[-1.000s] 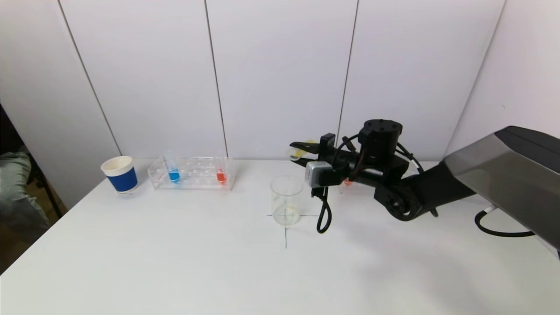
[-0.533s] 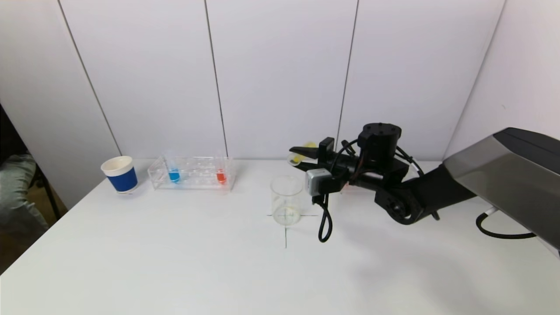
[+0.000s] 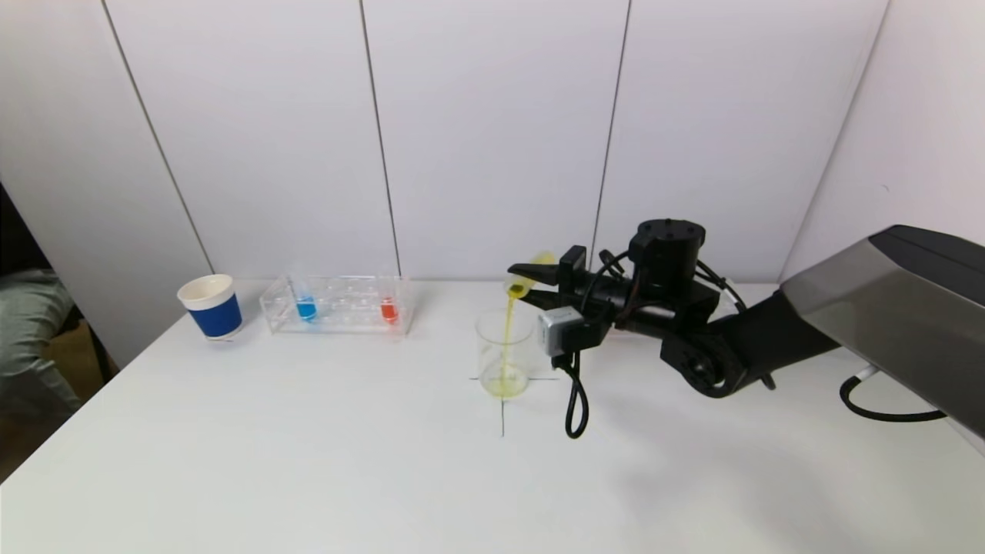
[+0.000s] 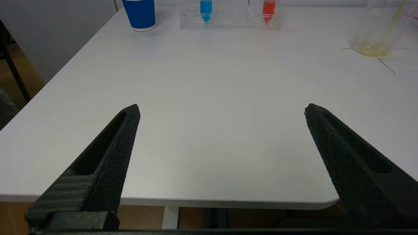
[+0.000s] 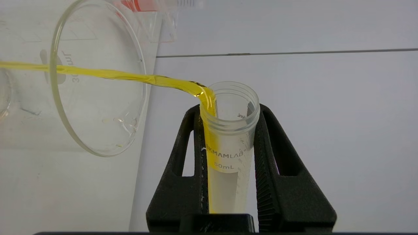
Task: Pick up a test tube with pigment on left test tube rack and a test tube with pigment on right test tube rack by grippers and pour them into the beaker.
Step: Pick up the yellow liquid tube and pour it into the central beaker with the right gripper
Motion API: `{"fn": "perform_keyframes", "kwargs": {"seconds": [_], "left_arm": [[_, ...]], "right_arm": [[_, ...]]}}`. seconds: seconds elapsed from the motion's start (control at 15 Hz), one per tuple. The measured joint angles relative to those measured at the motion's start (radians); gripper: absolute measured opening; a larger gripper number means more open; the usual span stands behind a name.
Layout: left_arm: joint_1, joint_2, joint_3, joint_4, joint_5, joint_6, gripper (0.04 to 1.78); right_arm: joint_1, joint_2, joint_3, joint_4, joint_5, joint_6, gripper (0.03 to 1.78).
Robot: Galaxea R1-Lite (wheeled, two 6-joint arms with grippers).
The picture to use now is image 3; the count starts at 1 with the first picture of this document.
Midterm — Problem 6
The blue white paper cup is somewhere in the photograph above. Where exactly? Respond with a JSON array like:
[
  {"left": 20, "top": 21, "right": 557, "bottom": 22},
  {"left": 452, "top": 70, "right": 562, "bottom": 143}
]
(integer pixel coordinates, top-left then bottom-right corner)
[{"left": 177, "top": 274, "right": 244, "bottom": 342}]

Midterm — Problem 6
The black camera cable loop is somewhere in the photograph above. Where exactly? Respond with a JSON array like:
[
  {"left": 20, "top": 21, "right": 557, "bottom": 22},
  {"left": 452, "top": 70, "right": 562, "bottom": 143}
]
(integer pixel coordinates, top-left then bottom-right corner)
[{"left": 564, "top": 350, "right": 591, "bottom": 440}]

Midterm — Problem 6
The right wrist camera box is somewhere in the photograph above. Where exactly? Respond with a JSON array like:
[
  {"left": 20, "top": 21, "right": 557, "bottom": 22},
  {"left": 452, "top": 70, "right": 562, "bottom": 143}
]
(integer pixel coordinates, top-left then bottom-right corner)
[{"left": 537, "top": 306, "right": 609, "bottom": 356}]

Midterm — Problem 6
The clear glass beaker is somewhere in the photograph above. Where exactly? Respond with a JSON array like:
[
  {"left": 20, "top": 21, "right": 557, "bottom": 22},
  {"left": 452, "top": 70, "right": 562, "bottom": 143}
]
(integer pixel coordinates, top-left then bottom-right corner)
[{"left": 474, "top": 304, "right": 536, "bottom": 399}]

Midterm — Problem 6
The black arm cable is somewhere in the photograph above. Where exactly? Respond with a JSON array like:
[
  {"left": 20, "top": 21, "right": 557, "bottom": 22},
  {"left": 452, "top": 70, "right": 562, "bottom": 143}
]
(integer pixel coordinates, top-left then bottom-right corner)
[{"left": 839, "top": 373, "right": 949, "bottom": 423}]

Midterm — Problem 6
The test tube with yellow pigment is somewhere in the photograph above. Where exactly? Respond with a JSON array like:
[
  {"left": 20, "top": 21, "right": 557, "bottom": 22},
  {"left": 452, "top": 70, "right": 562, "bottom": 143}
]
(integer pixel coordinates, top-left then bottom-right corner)
[{"left": 504, "top": 250, "right": 556, "bottom": 301}]

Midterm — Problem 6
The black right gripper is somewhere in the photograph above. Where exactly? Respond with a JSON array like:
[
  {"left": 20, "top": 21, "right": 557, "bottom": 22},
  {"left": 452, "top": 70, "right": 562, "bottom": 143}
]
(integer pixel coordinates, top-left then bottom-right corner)
[{"left": 506, "top": 245, "right": 633, "bottom": 311}]

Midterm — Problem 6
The test tube with red pigment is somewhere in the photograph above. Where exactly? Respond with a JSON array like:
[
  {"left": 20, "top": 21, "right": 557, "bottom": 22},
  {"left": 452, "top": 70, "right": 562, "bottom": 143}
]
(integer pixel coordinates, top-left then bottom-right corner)
[{"left": 377, "top": 265, "right": 401, "bottom": 325}]

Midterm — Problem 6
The person in grey clothes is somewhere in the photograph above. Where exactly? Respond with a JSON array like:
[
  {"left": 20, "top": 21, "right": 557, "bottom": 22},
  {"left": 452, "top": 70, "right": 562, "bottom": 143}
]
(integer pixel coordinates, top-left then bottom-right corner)
[{"left": 0, "top": 269, "right": 82, "bottom": 420}]

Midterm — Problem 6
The test tube with blue pigment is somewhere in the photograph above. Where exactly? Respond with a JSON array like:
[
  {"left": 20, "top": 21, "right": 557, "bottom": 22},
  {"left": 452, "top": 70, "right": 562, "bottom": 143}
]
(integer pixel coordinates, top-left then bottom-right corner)
[{"left": 289, "top": 265, "right": 319, "bottom": 324}]

